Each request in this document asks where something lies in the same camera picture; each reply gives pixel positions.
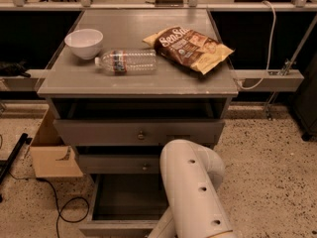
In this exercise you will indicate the grey wooden drawer cabinet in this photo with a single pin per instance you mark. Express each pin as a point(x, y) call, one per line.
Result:
point(77, 89)

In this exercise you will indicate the brown yellow chip bag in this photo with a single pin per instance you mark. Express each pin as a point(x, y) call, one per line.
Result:
point(188, 48)

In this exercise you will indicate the black cloth on rail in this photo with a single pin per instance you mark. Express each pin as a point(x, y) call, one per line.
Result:
point(13, 69)

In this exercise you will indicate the dark cart with wheel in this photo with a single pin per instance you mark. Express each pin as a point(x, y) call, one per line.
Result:
point(305, 101)

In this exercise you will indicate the clear plastic water bottle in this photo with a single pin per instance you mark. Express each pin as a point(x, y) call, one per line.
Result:
point(120, 62)

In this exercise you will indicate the white ceramic bowl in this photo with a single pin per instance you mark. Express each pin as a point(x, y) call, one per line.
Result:
point(85, 43)

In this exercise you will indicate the grey top drawer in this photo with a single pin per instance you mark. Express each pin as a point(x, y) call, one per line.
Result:
point(137, 132)

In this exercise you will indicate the cardboard box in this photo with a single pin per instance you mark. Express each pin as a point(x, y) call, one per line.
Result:
point(51, 157)

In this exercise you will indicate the grey middle drawer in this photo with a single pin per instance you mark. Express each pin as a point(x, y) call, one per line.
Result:
point(119, 164)

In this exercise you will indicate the black bar on floor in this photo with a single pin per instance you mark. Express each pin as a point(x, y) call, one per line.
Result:
point(5, 165)

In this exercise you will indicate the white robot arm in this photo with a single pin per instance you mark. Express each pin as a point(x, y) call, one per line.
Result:
point(191, 174)

